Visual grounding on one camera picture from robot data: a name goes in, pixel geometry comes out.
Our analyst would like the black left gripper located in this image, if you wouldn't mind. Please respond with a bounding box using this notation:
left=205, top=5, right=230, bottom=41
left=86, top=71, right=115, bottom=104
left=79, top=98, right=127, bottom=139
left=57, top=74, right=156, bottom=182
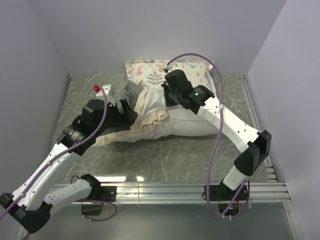
left=94, top=98, right=138, bottom=137

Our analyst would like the white pillow with cream ruffle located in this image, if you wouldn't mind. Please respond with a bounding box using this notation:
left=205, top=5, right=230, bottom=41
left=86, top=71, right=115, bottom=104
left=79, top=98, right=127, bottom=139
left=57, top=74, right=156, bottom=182
left=94, top=88, right=170, bottom=147

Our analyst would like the plain white pillow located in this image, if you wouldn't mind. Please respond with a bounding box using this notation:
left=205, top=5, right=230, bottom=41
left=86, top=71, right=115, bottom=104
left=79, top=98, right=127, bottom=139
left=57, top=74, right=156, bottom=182
left=147, top=109, right=220, bottom=141

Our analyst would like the grey quilted plush pillowcase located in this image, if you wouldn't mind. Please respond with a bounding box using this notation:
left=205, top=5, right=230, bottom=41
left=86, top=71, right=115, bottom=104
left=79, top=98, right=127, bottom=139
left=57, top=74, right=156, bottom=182
left=119, top=80, right=144, bottom=109

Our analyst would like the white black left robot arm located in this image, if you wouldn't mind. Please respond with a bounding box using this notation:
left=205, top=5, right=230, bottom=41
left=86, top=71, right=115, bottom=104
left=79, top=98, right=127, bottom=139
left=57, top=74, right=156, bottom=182
left=0, top=99, right=138, bottom=234

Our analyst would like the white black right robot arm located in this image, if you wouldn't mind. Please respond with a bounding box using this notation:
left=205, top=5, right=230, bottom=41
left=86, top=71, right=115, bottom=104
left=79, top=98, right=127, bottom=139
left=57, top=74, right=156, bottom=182
left=162, top=69, right=272, bottom=200

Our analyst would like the animal print patterned pillow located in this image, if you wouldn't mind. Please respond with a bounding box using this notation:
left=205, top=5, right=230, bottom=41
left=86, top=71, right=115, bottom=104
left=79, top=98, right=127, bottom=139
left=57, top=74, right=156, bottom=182
left=125, top=59, right=216, bottom=93

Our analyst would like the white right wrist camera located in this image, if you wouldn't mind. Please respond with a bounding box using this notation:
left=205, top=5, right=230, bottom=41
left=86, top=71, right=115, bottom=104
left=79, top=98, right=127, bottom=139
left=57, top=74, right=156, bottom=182
left=163, top=63, right=176, bottom=73

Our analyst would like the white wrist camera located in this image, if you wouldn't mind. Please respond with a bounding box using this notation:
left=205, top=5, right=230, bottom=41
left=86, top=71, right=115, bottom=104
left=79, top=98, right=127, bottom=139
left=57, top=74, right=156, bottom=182
left=163, top=63, right=176, bottom=73
left=92, top=84, right=116, bottom=106

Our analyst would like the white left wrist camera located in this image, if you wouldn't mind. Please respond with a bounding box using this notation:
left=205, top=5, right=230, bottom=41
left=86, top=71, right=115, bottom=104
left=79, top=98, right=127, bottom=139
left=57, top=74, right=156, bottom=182
left=92, top=84, right=116, bottom=106

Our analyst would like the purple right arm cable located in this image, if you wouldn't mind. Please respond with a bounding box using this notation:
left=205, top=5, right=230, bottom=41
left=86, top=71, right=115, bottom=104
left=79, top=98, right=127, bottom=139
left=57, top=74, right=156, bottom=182
left=167, top=52, right=248, bottom=221

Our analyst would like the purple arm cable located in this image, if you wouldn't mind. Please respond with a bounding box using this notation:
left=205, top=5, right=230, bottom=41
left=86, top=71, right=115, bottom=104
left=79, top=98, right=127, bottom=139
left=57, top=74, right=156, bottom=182
left=167, top=52, right=248, bottom=221
left=0, top=86, right=118, bottom=222

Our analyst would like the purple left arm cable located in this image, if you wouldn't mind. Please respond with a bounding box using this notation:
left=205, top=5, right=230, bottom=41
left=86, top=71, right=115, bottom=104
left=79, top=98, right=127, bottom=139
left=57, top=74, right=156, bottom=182
left=0, top=86, right=118, bottom=222

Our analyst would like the aluminium right side rail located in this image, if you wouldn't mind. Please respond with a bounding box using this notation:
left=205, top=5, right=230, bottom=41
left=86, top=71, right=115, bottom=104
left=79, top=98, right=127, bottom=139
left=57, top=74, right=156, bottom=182
left=238, top=75, right=278, bottom=183

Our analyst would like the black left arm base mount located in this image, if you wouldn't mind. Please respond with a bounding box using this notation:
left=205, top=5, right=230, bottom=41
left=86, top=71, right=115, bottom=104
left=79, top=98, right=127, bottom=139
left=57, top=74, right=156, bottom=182
left=80, top=186, right=118, bottom=222

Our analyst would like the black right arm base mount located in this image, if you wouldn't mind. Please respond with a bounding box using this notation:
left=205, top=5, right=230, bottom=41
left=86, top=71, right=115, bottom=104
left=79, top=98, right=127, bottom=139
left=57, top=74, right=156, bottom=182
left=209, top=182, right=251, bottom=220

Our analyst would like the aluminium front rail frame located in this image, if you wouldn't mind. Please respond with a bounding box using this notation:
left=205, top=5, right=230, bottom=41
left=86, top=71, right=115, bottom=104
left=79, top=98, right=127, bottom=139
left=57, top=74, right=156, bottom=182
left=14, top=181, right=301, bottom=240

